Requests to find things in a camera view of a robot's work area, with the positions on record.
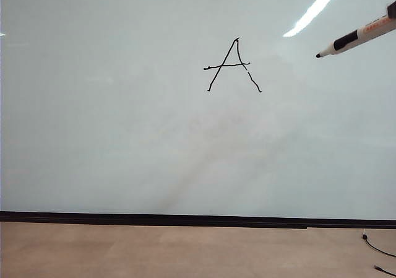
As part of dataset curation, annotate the white black whiteboard marker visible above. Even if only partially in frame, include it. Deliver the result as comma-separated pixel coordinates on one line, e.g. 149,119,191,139
315,13,396,59

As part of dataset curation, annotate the large white glass whiteboard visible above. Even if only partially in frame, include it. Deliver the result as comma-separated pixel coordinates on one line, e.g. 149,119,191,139
0,0,396,220

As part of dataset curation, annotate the black cable with round plug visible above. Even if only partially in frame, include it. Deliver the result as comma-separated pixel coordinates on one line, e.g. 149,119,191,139
361,229,396,258

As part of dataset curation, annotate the black cable with flat plug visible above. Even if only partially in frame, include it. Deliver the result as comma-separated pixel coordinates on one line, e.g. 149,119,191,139
373,264,396,277

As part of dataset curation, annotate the black whiteboard bottom rail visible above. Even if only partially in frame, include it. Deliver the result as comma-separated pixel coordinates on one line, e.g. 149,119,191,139
0,211,396,230

